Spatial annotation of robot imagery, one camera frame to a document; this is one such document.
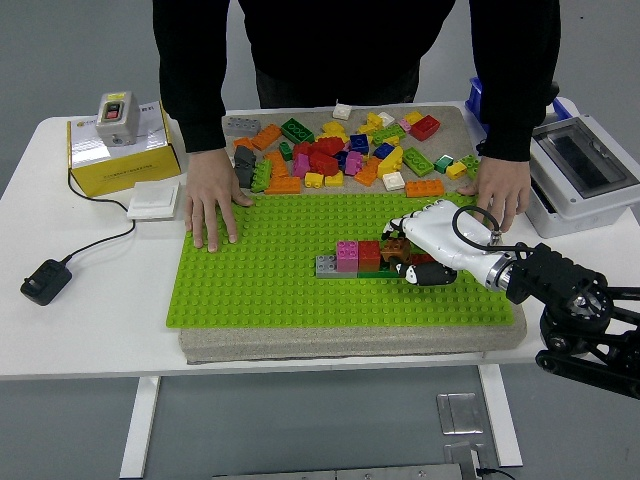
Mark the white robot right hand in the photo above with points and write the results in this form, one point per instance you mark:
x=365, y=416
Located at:
x=440, y=235

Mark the person's right hand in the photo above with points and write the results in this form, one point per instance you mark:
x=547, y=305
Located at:
x=210, y=185

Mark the person's left hand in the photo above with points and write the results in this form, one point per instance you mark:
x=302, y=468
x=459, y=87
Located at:
x=505, y=185

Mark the brown square toy brick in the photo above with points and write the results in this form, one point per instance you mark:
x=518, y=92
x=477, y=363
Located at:
x=395, y=247
x=407, y=258

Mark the person's left forearm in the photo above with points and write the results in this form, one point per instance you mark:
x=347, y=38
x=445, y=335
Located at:
x=515, y=125

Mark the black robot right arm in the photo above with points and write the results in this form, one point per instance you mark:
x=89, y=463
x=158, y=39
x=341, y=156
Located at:
x=575, y=295

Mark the person's right forearm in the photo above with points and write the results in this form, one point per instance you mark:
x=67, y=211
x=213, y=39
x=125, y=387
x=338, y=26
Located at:
x=200, y=120

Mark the lime green toy brick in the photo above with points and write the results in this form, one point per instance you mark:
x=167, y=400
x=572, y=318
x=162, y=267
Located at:
x=387, y=133
x=261, y=175
x=470, y=162

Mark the dark grey toy brick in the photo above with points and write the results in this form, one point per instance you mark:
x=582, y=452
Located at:
x=245, y=155

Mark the orange long toy brick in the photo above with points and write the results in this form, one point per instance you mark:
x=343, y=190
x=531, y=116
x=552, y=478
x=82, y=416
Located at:
x=283, y=185
x=424, y=188

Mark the small orange toy brick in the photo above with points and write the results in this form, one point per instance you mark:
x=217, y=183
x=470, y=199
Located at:
x=242, y=142

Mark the teal and white brick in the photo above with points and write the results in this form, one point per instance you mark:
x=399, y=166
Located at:
x=443, y=164

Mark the grey long toy brick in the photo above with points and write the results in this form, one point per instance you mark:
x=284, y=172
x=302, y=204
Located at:
x=243, y=125

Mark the white toy brick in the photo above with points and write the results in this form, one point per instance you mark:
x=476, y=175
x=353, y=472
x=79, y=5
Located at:
x=394, y=181
x=386, y=118
x=342, y=111

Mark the red square built brick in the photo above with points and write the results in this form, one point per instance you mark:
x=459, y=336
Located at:
x=369, y=255

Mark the dark green built brick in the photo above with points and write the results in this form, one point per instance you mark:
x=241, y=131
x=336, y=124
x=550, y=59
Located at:
x=375, y=273

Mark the lime green long brick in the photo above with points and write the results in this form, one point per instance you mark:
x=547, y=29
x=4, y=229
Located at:
x=417, y=161

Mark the small dark green brick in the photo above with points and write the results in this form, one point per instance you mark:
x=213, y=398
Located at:
x=285, y=150

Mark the yellow sloped toy brick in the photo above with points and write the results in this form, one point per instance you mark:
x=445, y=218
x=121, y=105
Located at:
x=391, y=162

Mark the pink built toy brick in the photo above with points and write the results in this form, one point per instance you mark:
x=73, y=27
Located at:
x=347, y=255

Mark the large red toy brick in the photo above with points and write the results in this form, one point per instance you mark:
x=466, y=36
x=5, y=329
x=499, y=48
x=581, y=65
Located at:
x=425, y=127

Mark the dark green long brick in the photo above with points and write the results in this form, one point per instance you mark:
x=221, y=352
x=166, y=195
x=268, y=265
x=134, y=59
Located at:
x=297, y=130

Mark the small pink toy brick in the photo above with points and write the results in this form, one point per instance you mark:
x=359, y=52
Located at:
x=405, y=125

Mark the grey built toy brick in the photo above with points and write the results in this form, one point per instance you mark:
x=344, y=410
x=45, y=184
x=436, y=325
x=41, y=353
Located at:
x=326, y=265

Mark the dark blue toy brick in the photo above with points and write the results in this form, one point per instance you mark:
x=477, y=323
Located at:
x=341, y=159

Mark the green studded baseplate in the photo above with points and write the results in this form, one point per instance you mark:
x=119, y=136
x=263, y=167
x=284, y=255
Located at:
x=275, y=300

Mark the white power socket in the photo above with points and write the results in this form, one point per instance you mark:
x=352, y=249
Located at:
x=552, y=119

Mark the yellow cardboard box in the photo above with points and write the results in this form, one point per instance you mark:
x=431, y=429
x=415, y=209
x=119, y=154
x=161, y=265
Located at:
x=125, y=170

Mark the blue plastic bin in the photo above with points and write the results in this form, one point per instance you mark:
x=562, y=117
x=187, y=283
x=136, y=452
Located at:
x=475, y=100

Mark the black charger plug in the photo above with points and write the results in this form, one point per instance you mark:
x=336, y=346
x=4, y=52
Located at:
x=555, y=90

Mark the grey-brown foam mat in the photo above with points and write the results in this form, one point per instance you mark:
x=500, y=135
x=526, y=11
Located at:
x=350, y=345

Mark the silver floor plate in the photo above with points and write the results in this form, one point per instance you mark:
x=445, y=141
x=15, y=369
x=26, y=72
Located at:
x=460, y=412

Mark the white table leg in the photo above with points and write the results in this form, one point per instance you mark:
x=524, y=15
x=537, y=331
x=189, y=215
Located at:
x=500, y=415
x=140, y=425

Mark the black power adapter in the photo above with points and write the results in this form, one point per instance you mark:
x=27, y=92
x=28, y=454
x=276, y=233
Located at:
x=45, y=282

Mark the person's torso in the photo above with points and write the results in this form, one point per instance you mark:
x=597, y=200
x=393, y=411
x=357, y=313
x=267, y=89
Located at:
x=340, y=40

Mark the grey metal bar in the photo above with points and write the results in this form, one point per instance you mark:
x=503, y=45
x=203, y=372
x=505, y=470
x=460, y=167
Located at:
x=340, y=474

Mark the white square wall switch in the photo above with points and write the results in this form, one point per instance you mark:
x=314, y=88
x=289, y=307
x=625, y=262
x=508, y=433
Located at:
x=152, y=200

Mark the grey enclosure with clear lid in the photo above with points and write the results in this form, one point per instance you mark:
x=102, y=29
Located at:
x=580, y=165

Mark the grey push-button switch box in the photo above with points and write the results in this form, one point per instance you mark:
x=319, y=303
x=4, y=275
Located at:
x=117, y=125

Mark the silver floor bracket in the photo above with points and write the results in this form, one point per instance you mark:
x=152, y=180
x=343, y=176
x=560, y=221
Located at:
x=467, y=457

